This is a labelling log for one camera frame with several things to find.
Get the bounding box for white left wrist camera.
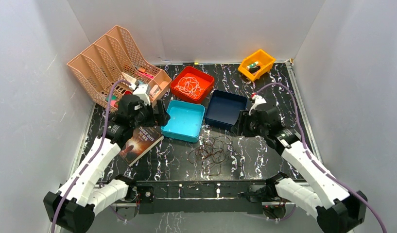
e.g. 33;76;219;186
133;84;151;105

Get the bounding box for peach plastic file organizer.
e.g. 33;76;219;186
67;26;172;112

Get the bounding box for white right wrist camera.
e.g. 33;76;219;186
248;93;266;115

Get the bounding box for three days to see book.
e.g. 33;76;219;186
119;126;164;166

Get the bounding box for green white tube in bin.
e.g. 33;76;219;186
246;61;259;70

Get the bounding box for brown thin cable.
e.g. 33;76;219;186
188;135;238;178

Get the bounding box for cyan square tray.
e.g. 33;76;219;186
161;100;206;143

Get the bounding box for white box in organizer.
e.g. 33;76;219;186
121;72;138;85

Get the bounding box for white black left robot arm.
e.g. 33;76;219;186
43;94;170;233

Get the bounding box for white thin cable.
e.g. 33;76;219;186
175;75;206;100

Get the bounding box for black tube in bin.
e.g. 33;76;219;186
248;66;260;73

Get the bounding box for yellow plastic bin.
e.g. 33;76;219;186
238;49;276;82

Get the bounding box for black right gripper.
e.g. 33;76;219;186
230;110;268;138

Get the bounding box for red square tray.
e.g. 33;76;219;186
170;66;215;104

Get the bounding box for aluminium frame rail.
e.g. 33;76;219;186
55;183;315;206

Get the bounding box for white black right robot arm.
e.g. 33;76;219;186
231;103;367;233

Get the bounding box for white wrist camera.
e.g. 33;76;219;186
133;84;151;105
248;93;266;115

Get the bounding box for pink marker in organizer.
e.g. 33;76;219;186
136;67;154;79

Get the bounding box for navy blue square tray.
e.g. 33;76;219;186
205;90;248;131

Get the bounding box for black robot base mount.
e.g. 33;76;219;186
106;180;299;222

